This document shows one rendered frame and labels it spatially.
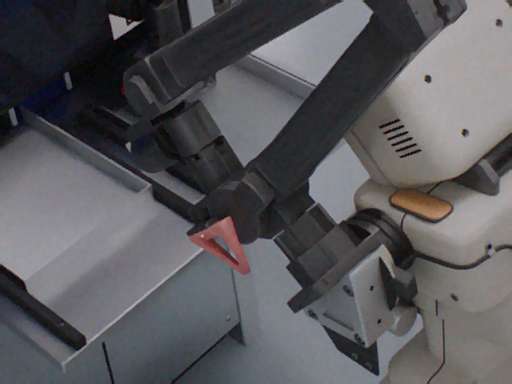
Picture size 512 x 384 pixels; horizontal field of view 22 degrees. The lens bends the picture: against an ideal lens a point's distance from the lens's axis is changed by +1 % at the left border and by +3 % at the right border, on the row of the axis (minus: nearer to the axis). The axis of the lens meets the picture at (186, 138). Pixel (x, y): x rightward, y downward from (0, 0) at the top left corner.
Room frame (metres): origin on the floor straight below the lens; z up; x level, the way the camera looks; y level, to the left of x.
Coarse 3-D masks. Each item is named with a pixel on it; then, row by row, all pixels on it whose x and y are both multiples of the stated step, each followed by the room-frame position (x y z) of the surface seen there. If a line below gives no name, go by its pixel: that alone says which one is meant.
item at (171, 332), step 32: (192, 288) 1.87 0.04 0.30; (224, 288) 1.92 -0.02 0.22; (160, 320) 1.81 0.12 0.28; (192, 320) 1.86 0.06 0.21; (224, 320) 1.91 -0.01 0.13; (0, 352) 1.59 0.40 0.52; (32, 352) 1.63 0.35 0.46; (96, 352) 1.71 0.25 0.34; (128, 352) 1.75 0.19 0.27; (160, 352) 1.80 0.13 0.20; (192, 352) 1.85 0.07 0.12
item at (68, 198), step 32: (32, 128) 1.76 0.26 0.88; (0, 160) 1.69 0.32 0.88; (32, 160) 1.67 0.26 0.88; (64, 160) 1.66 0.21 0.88; (96, 160) 1.63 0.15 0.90; (0, 192) 1.61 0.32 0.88; (32, 192) 1.59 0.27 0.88; (64, 192) 1.58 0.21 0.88; (96, 192) 1.56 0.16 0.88; (128, 192) 1.55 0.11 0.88; (0, 224) 1.53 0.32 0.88; (32, 224) 1.51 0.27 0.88; (64, 224) 1.50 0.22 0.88; (96, 224) 1.49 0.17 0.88; (0, 256) 1.46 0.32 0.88; (32, 256) 1.44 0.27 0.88; (64, 256) 1.41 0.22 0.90; (32, 288) 1.37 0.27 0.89
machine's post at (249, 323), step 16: (176, 0) 1.96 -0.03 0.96; (192, 0) 1.94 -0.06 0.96; (208, 0) 1.96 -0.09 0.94; (192, 16) 1.94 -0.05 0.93; (208, 16) 1.96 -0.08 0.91; (240, 288) 1.94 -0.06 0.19; (240, 304) 1.94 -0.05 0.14; (256, 304) 1.97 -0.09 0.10; (240, 320) 1.94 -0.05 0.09; (256, 320) 1.96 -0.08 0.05; (240, 336) 1.94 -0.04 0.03; (256, 336) 1.96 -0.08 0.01
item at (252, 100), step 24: (240, 72) 1.81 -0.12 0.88; (264, 72) 1.78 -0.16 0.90; (192, 96) 1.77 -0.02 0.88; (216, 96) 1.75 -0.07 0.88; (240, 96) 1.74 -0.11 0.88; (264, 96) 1.73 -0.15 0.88; (288, 96) 1.72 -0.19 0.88; (120, 120) 1.70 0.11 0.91; (216, 120) 1.69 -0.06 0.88; (240, 120) 1.68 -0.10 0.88; (264, 120) 1.67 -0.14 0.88; (288, 120) 1.65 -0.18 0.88; (240, 144) 1.62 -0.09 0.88; (264, 144) 1.60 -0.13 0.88
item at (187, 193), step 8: (128, 144) 1.60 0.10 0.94; (152, 176) 1.58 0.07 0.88; (160, 176) 1.57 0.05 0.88; (168, 176) 1.57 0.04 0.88; (168, 184) 1.55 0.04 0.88; (176, 184) 1.55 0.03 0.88; (184, 184) 1.54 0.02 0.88; (176, 192) 1.53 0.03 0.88; (184, 192) 1.52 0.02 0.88; (192, 192) 1.52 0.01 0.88; (192, 200) 1.50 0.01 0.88
